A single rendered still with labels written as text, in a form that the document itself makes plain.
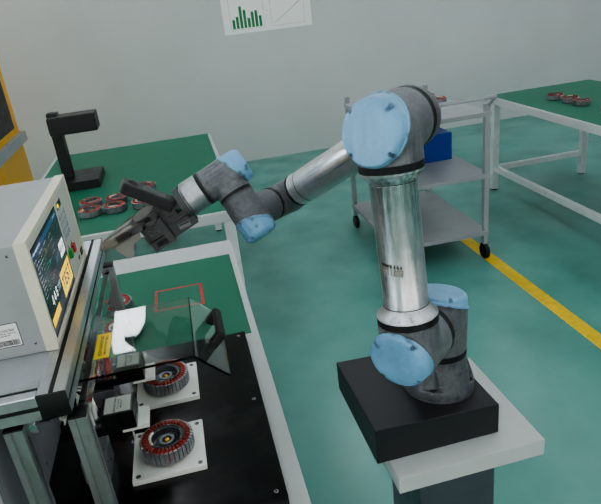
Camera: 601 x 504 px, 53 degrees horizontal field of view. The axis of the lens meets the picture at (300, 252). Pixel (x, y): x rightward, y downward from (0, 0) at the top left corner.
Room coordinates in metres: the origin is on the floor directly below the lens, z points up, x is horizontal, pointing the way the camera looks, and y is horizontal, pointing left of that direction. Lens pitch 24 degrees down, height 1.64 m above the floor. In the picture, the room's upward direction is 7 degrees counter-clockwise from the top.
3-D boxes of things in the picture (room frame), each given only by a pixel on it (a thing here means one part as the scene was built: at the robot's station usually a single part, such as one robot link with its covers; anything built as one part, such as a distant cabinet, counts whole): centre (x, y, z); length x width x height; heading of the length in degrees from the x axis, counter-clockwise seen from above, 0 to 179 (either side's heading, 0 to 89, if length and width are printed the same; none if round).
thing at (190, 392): (1.26, 0.37, 0.78); 0.15 x 0.15 x 0.01; 10
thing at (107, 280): (1.12, 0.45, 1.03); 0.62 x 0.01 x 0.03; 10
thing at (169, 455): (1.02, 0.33, 0.80); 0.11 x 0.11 x 0.04
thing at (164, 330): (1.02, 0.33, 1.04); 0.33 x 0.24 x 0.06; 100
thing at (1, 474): (1.09, 0.60, 0.92); 0.66 x 0.01 x 0.30; 10
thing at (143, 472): (1.02, 0.33, 0.78); 0.15 x 0.15 x 0.01; 10
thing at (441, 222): (3.69, -0.79, 0.51); 1.01 x 0.60 x 1.01; 10
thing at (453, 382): (1.08, -0.27, 0.87); 0.15 x 0.15 x 0.10
